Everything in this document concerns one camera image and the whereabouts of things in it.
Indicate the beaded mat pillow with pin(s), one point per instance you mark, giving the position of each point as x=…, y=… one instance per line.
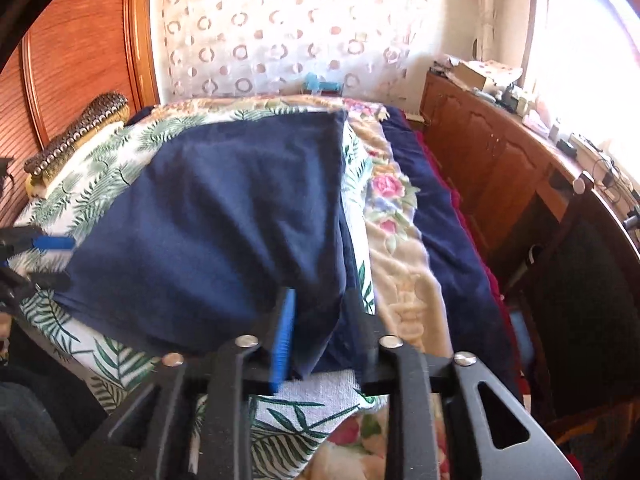
x=75, y=130

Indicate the navy t-shirt orange print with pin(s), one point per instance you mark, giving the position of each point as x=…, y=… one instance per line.
x=210, y=220

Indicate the wooden desk cabinet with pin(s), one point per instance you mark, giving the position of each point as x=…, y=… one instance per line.
x=490, y=145

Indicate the leaf print bed sheet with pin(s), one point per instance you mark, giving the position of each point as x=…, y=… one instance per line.
x=90, y=180

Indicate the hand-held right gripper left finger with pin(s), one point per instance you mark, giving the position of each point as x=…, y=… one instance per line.
x=280, y=340

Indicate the cardboard box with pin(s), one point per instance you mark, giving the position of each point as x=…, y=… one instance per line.
x=475, y=74

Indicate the black wooden chair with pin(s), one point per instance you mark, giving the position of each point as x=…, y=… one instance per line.
x=580, y=300

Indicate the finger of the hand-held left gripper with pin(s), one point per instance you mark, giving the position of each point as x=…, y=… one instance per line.
x=52, y=243
x=47, y=281

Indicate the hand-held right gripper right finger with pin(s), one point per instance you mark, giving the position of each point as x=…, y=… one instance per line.
x=361, y=345

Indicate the floral blanket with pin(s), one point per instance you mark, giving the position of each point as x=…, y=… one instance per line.
x=400, y=260

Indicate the dark red bedspread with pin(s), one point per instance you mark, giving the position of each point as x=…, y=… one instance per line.
x=492, y=280

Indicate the small black device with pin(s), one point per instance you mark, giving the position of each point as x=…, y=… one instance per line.
x=566, y=146

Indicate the circle patterned curtain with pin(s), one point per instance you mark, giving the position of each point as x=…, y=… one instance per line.
x=280, y=25

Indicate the white lace curtain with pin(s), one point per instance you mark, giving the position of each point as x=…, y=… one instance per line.
x=500, y=10

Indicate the dark grey cloth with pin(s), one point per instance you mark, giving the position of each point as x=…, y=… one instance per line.
x=35, y=410

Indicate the navy blanket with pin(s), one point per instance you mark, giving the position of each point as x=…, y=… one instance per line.
x=450, y=240

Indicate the small blue object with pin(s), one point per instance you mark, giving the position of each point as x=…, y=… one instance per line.
x=315, y=84

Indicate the wooden headboard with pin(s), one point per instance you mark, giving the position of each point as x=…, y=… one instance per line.
x=75, y=60

